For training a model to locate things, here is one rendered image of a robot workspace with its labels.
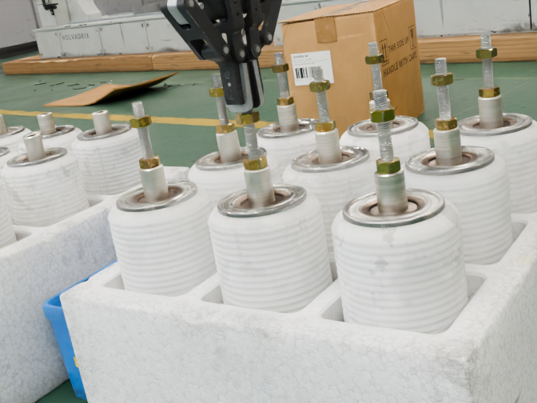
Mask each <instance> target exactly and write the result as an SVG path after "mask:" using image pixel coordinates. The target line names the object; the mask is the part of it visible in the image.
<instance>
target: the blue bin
mask: <svg viewBox="0 0 537 403"><path fill-rule="evenodd" d="M117 261H118V260H116V261H114V262H112V263H110V264H108V265H107V266H105V267H103V268H102V269H100V270H98V271H97V272H95V273H92V274H91V275H89V276H88V277H86V278H84V279H82V280H80V281H79V282H77V283H75V284H74V285H72V286H70V287H69V288H67V289H64V290H63V291H61V292H60V293H58V294H56V295H54V296H52V297H51V298H49V299H47V300H46V301H45V302H44V303H43V305H42V308H43V311H44V314H45V316H46V318H48V319H50V322H51V325H52V327H53V330H54V334H55V337H56V339H57V342H58V345H59V348H60V350H61V353H62V357H63V360H64V362H65V365H66V369H67V372H68V374H69V377H70V381H71V384H72V386H73V389H74V393H75V395H76V397H78V398H81V399H84V400H87V397H86V392H85V389H84V385H83V383H82V377H81V374H80V371H79V368H78V363H77V359H76V356H75V353H74V347H73V344H72V341H71V338H70V333H69V330H68V326H67V324H66V318H65V314H64V312H63V308H62V303H61V300H60V295H61V294H62V293H64V292H65V291H67V290H68V289H71V288H73V287H74V286H76V285H77V284H79V283H82V282H85V281H88V280H89V278H90V277H92V276H93V275H94V274H96V273H98V272H100V271H102V270H103V269H105V268H107V267H109V266H110V265H112V264H114V263H115V262H117Z"/></svg>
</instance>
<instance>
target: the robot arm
mask: <svg viewBox="0 0 537 403"><path fill-rule="evenodd" d="M281 3H282V0H161V3H160V10H161V12H162V13H163V14H164V16H165V17H166V18H167V20H168V21H169V23H170V24H171V25H172V26H173V28H174V29H175V30H176V32H178V33H179V35H180V36H181V37H182V39H183V40H184V41H185V43H186V44H187V45H188V46H189V48H190V49H191V50H192V52H194V54H195V55H196V56H197V58H198V59H199V60H201V61H204V60H210V61H213V62H215V63H216V64H218V65H219V68H220V73H221V82H222V86H223V92H224V97H225V101H226V104H227V105H228V108H229V110H230V111H232V112H246V111H249V110H252V109H253V108H257V107H259V106H262V105H263V104H264V101H265V100H264V87H263V83H262V78H261V71H260V67H259V62H258V57H259V56H260V55H261V49H262V48H263V47H264V46H268V45H271V44H272V40H273V36H274V33H275V29H276V24H277V19H278V16H279V13H280V6H281ZM243 14H246V16H245V17H244V18H243ZM216 20H219V21H220V22H217V21H216ZM262 22H263V24H262V28H261V30H258V28H259V26H260V25H261V23H262ZM242 30H243V31H242ZM241 31H242V34H241ZM222 34H226V37H227V42H226V41H225V40H224V39H223V37H222ZM204 40H205V41H204ZM205 42H207V43H205ZM227 43H228V44H227Z"/></svg>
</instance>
